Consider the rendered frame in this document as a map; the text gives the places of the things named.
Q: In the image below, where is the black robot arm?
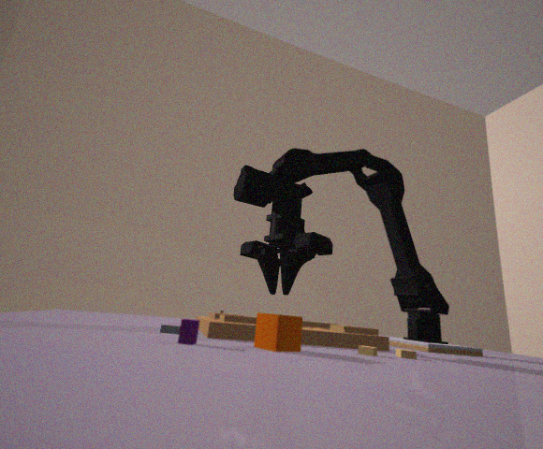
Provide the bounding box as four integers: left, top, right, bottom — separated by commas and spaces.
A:
234, 149, 449, 344

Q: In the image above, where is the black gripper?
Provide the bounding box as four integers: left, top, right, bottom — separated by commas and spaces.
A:
240, 208, 332, 295

